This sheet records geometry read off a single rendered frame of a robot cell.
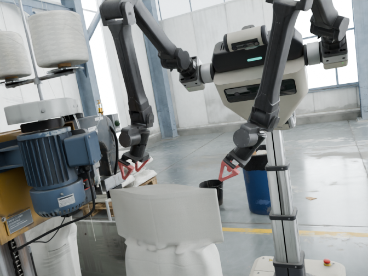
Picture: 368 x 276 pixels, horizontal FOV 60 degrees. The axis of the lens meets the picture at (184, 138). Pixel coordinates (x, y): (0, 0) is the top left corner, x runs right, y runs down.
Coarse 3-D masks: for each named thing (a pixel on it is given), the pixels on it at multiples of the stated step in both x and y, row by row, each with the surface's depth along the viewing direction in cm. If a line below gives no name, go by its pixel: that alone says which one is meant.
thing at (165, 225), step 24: (120, 192) 129; (144, 192) 131; (168, 192) 128; (192, 192) 114; (216, 192) 111; (120, 216) 133; (144, 216) 120; (168, 216) 116; (192, 216) 115; (216, 216) 113; (144, 240) 124; (168, 240) 118; (192, 240) 116; (216, 240) 115; (144, 264) 123; (168, 264) 117; (192, 264) 114; (216, 264) 118
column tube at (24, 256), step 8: (16, 240) 103; (24, 240) 106; (0, 248) 98; (8, 248) 100; (24, 248) 105; (0, 256) 98; (8, 256) 100; (24, 256) 105; (0, 264) 97; (8, 264) 100; (24, 264) 105; (0, 272) 97; (8, 272) 100; (24, 272) 104; (32, 272) 107
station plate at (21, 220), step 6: (30, 210) 102; (18, 216) 98; (24, 216) 100; (30, 216) 101; (12, 222) 96; (18, 222) 97; (24, 222) 99; (30, 222) 101; (12, 228) 96; (18, 228) 97
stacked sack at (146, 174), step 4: (144, 172) 481; (148, 172) 482; (152, 172) 487; (136, 176) 465; (140, 176) 465; (144, 176) 468; (148, 176) 476; (152, 176) 486; (136, 180) 451; (140, 180) 457; (144, 180) 465; (128, 184) 449; (132, 184) 447; (136, 184) 447; (140, 184) 457
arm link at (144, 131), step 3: (141, 129) 119; (144, 129) 120; (147, 129) 121; (141, 132) 117; (144, 132) 118; (147, 132) 120; (141, 135) 118; (144, 135) 118; (147, 135) 119; (141, 138) 119; (144, 138) 119; (147, 138) 120; (141, 141) 119; (144, 141) 120; (147, 141) 122; (138, 144) 121; (141, 144) 120; (144, 144) 120
